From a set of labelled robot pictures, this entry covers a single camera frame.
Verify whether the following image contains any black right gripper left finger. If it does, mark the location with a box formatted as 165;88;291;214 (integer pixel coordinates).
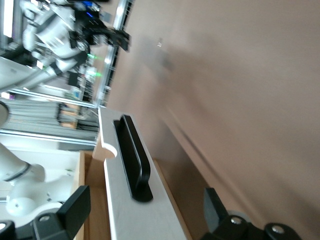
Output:
0;185;91;240

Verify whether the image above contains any aluminium cell frame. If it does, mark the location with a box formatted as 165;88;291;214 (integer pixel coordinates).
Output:
0;0;132;146

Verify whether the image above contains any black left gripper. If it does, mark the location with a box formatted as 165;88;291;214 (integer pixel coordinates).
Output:
69;14;132;53

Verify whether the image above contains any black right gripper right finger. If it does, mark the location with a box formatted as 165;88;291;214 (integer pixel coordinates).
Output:
199;187;301;240

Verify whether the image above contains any long black drawer handle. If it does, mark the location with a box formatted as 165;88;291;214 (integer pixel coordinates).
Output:
113;114;154;203

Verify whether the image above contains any white front drawer with handle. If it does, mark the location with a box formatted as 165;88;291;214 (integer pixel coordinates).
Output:
74;107;193;240

